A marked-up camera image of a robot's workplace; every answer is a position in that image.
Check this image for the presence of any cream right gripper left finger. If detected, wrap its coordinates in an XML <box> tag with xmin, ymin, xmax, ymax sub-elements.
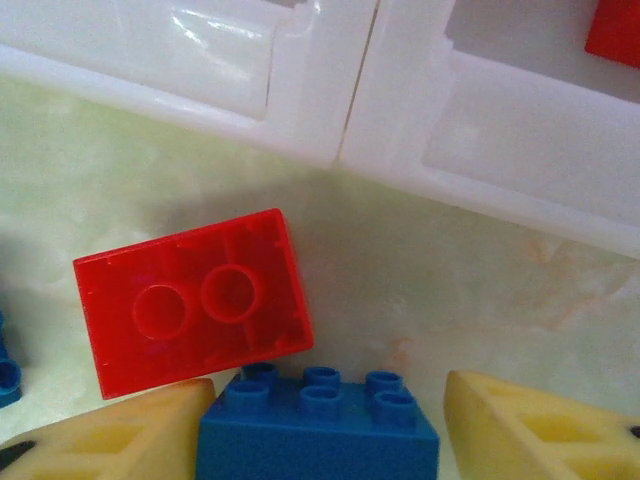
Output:
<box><xmin>0</xmin><ymin>377</ymin><xmax>217</xmax><ymax>480</ymax></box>

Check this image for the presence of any blue lego brick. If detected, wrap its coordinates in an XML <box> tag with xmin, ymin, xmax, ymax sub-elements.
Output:
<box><xmin>0</xmin><ymin>307</ymin><xmax>25</xmax><ymax>409</ymax></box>
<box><xmin>198</xmin><ymin>362</ymin><xmax>441</xmax><ymax>480</ymax></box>

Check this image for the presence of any red lego brick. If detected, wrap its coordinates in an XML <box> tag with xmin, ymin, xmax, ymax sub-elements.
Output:
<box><xmin>72</xmin><ymin>208</ymin><xmax>316</xmax><ymax>401</ymax></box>
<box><xmin>584</xmin><ymin>0</ymin><xmax>640</xmax><ymax>69</ymax></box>

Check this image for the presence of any white plastic bin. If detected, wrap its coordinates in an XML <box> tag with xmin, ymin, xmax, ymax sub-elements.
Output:
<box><xmin>339</xmin><ymin>0</ymin><xmax>640</xmax><ymax>260</ymax></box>
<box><xmin>0</xmin><ymin>0</ymin><xmax>379</xmax><ymax>171</ymax></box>

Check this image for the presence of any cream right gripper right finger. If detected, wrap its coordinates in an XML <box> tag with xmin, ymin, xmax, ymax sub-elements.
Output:
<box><xmin>443</xmin><ymin>368</ymin><xmax>640</xmax><ymax>480</ymax></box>

